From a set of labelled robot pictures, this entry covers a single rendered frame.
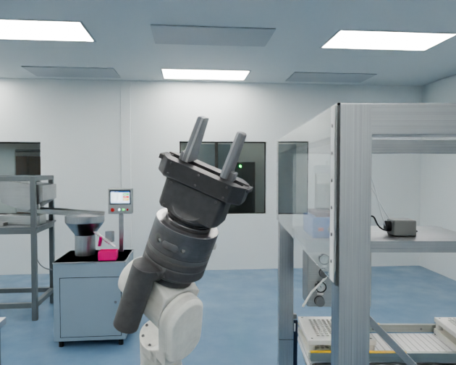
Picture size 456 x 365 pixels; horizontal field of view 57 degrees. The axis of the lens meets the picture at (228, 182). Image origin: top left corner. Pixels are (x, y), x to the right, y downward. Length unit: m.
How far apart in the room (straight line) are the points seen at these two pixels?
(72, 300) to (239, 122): 3.77
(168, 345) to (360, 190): 0.45
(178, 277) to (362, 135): 0.45
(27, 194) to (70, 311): 1.42
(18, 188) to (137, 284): 4.37
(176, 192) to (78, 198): 6.19
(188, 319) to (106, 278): 3.37
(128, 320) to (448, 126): 0.65
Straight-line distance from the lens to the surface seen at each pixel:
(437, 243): 1.62
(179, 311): 0.57
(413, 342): 1.93
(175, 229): 0.54
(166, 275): 0.56
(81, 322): 4.11
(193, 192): 0.53
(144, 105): 6.60
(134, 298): 0.57
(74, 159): 6.71
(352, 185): 0.82
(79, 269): 3.99
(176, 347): 0.62
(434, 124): 0.88
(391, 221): 1.67
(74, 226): 4.11
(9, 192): 4.93
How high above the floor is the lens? 1.58
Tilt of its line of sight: 2 degrees down
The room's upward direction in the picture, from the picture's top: straight up
